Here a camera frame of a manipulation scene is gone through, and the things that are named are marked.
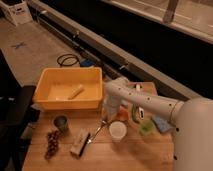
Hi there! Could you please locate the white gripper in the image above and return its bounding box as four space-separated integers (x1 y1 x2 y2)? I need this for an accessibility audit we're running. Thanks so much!
102 97 120 122

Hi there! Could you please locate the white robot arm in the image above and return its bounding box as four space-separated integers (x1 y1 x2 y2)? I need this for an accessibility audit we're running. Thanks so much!
104 77 213 171

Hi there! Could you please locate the small metal cup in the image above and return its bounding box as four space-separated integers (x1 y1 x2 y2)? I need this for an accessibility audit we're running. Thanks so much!
53 115 69 133

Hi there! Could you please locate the orange toy fruit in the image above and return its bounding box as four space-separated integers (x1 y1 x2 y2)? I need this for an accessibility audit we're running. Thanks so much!
116 109 128 122

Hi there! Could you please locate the yellow corn cob toy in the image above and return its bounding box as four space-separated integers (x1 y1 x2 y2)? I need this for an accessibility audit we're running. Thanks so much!
68 85 84 100

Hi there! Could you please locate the yellow plastic bin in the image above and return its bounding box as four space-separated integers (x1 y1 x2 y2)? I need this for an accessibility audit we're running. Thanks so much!
33 67 103 110

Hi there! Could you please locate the blue object on floor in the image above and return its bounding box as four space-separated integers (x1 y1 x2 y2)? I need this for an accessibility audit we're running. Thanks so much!
80 59 95 67

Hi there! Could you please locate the blue sponge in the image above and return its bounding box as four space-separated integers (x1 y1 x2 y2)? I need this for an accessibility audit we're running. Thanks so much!
151 116 172 134

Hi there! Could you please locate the purple grape bunch toy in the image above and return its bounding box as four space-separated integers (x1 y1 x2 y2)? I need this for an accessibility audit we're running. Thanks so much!
45 130 60 160

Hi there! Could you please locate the black chair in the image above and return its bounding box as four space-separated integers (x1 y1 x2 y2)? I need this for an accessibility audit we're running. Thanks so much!
0 49 35 171

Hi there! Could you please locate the white storage box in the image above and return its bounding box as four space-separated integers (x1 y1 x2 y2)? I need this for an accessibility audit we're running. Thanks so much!
0 0 32 26

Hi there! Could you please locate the coiled black cable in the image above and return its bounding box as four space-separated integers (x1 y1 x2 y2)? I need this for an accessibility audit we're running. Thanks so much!
56 53 81 69

